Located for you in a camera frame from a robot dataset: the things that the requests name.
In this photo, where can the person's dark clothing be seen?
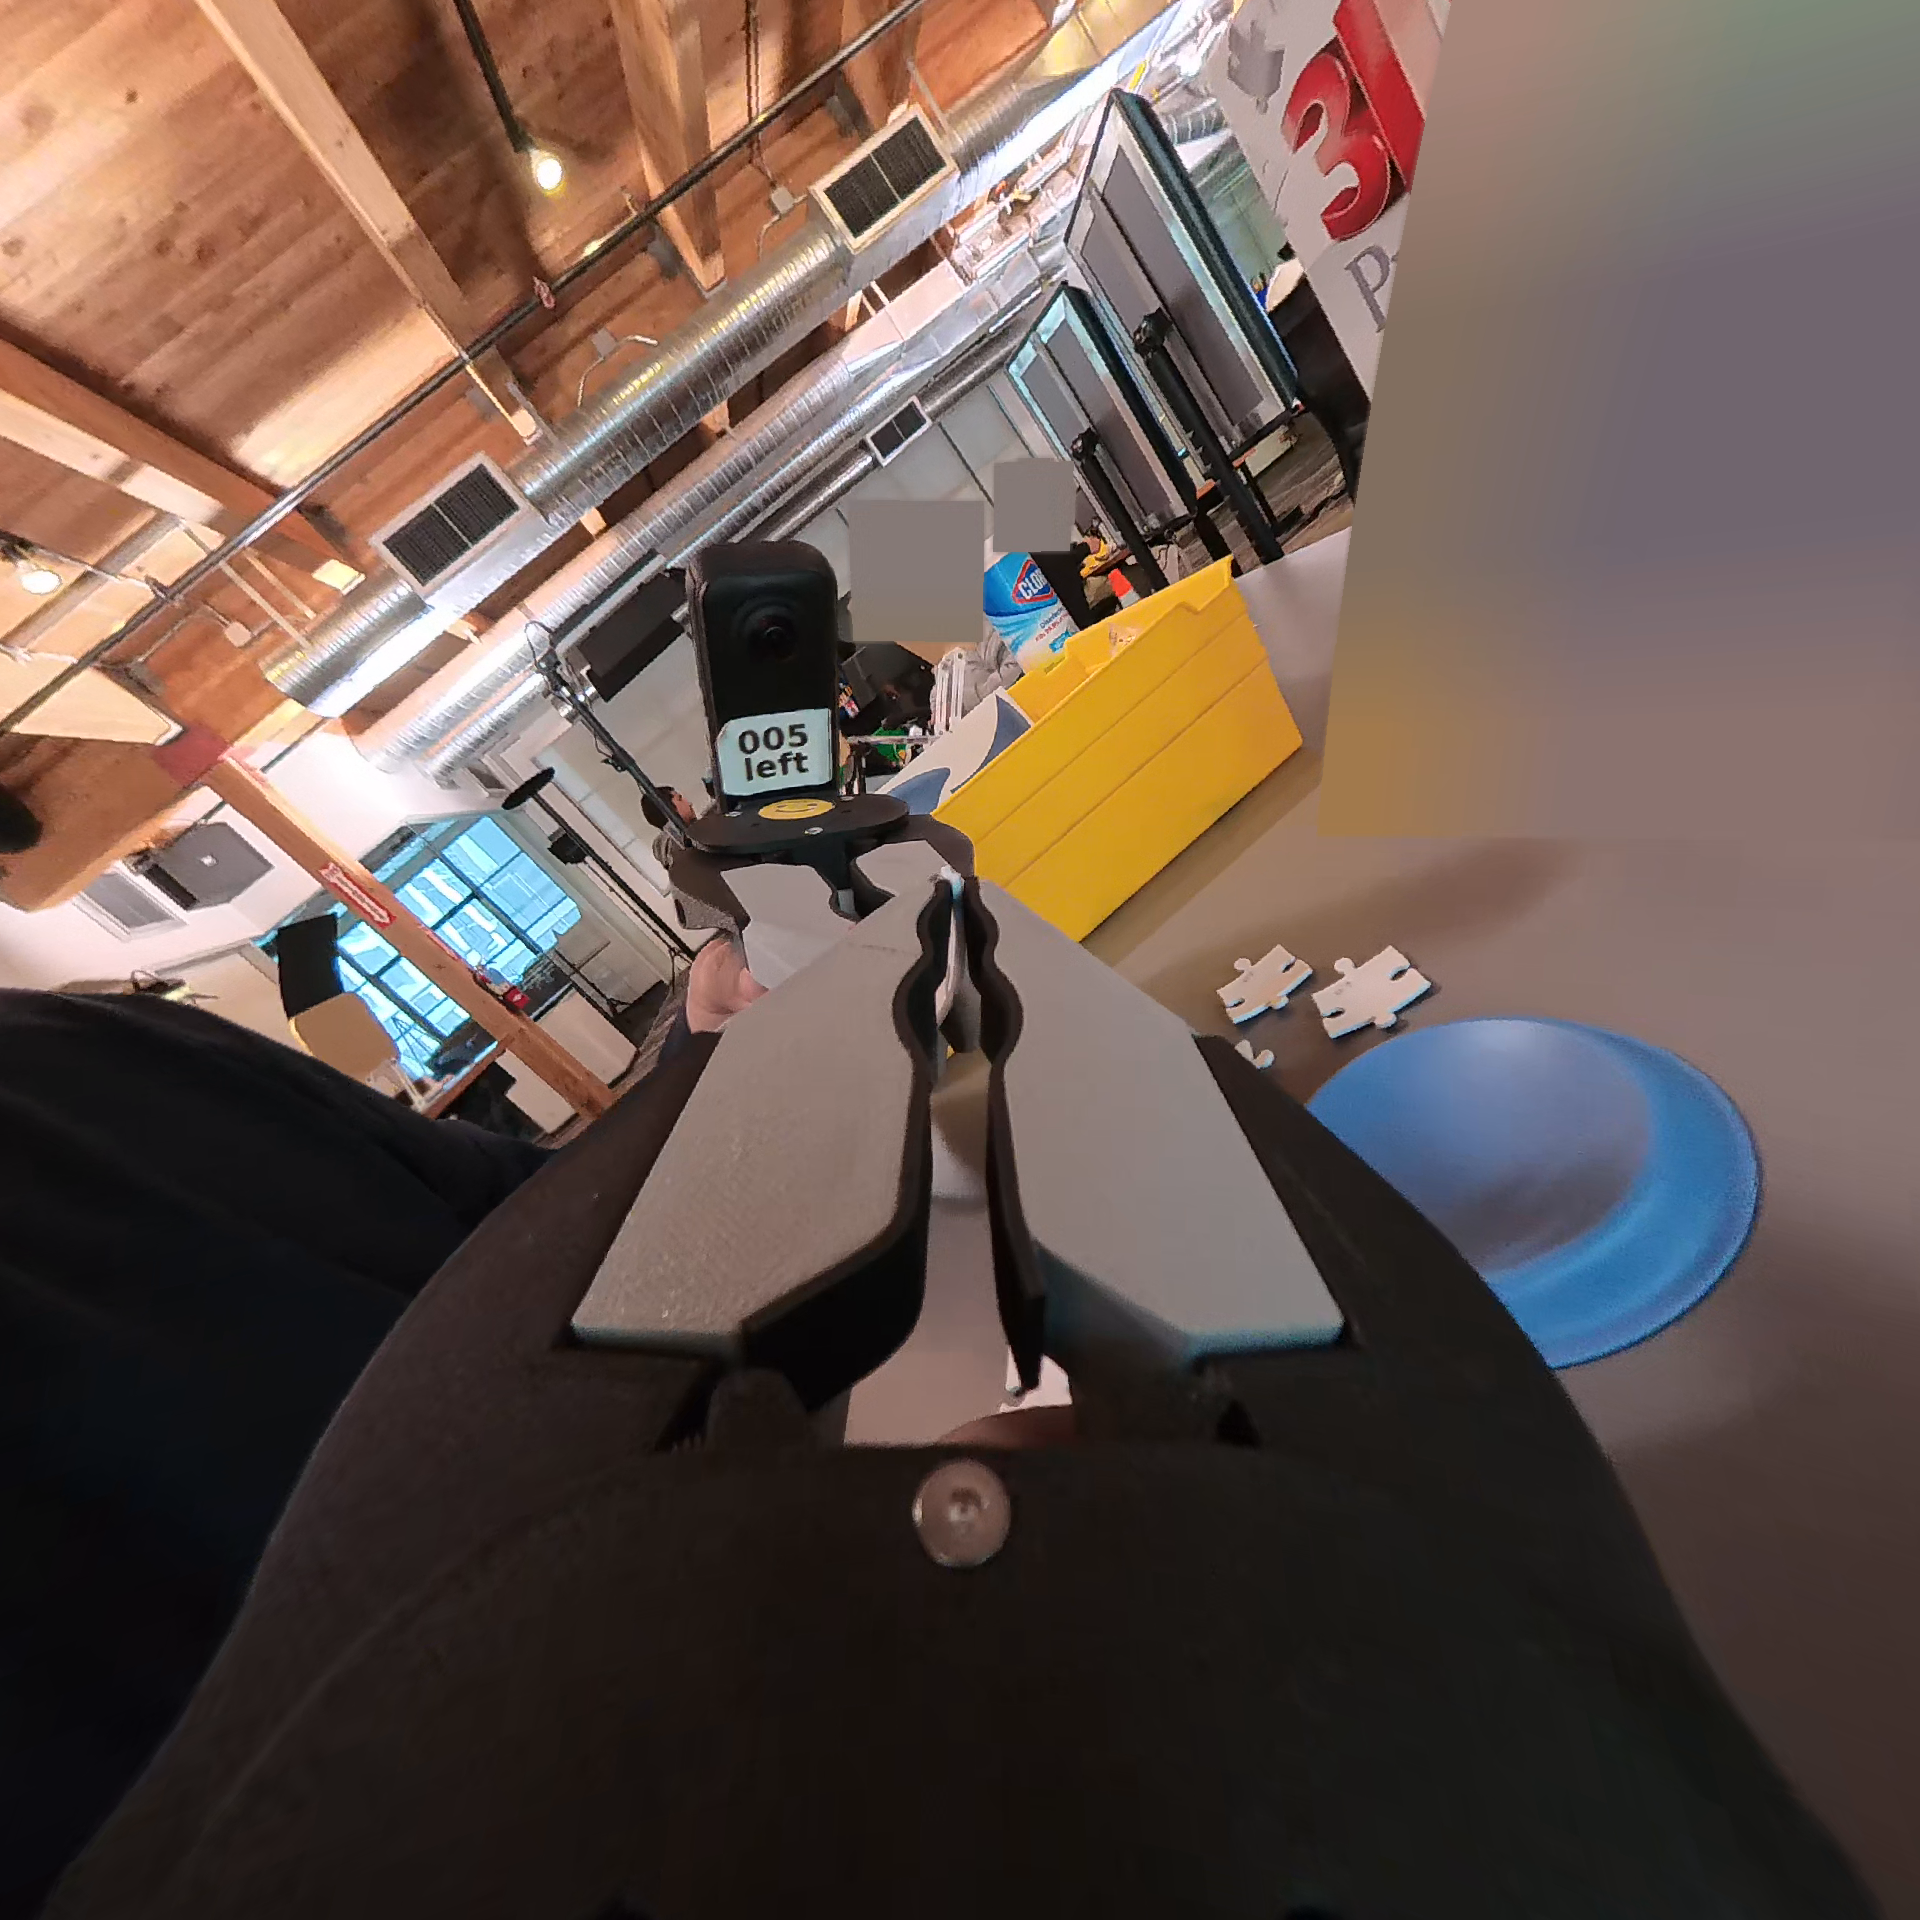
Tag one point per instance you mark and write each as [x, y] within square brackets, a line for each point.
[196, 1276]

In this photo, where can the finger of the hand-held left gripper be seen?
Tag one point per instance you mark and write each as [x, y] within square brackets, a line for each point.
[810, 938]

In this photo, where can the disinfecting wipes canister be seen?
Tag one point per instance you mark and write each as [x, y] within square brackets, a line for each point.
[1030, 593]

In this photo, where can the blue round puzzle stand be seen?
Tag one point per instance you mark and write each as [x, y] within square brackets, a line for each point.
[1577, 1185]

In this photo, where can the display board on stand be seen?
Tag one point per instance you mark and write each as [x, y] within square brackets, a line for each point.
[1186, 284]
[1074, 389]

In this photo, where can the white vent grille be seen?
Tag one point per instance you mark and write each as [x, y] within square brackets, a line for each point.
[446, 521]
[886, 171]

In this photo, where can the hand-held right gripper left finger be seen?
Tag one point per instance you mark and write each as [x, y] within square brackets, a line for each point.
[751, 1185]

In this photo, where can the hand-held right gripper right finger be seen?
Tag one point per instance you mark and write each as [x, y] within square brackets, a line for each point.
[1155, 1185]

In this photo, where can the yellow plastic bin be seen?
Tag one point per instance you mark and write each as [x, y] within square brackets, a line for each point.
[1119, 757]

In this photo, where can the window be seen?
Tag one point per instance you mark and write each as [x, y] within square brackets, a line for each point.
[452, 915]

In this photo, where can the person's left hand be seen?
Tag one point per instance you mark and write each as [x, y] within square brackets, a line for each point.
[724, 992]

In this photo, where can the puzzle box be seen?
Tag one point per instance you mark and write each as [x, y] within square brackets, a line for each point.
[1329, 149]

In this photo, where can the ceiling lamp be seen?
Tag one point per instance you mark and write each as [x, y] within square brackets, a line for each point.
[547, 170]

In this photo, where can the white sheet with blue shapes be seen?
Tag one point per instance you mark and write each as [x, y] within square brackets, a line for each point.
[962, 763]

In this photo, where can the silver air duct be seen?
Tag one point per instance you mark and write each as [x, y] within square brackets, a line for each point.
[675, 376]

